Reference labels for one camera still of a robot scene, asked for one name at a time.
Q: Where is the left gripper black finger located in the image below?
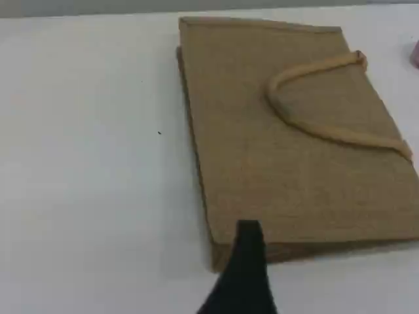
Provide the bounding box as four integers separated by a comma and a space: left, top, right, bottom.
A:
195, 220, 280, 314

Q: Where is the brown jute tote bag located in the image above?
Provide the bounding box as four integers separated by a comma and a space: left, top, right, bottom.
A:
176, 16, 419, 274

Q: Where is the pink peach toy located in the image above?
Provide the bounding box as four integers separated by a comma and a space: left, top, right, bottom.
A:
409, 41, 419, 69

